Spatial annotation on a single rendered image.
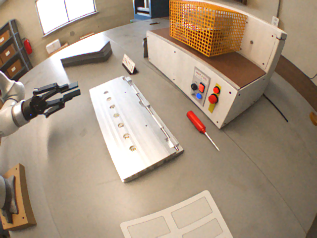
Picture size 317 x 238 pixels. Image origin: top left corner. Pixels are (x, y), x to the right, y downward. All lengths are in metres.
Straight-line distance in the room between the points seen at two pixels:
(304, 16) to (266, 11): 0.55
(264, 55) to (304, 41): 1.39
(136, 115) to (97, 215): 0.36
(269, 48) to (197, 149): 0.45
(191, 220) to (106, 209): 0.24
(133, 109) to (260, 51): 0.53
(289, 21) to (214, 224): 1.93
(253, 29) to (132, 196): 0.69
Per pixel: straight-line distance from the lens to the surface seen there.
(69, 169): 0.54
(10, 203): 0.69
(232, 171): 0.48
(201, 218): 0.42
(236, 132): 0.56
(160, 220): 0.41
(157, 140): 0.43
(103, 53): 0.95
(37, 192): 0.64
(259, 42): 0.58
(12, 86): 0.70
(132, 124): 0.47
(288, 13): 1.95
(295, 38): 1.93
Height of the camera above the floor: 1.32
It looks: 53 degrees down
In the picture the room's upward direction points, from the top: 3 degrees counter-clockwise
